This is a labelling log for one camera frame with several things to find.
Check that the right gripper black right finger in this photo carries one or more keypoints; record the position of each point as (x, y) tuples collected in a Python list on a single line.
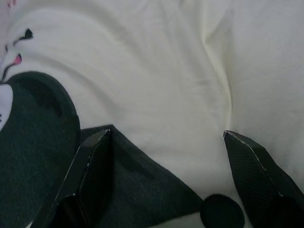
[(261, 185)]

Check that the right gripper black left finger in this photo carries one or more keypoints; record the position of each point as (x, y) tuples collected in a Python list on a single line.
[(90, 180)]

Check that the cream cartoon print quilt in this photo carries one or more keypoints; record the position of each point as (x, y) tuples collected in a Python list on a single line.
[(154, 71)]

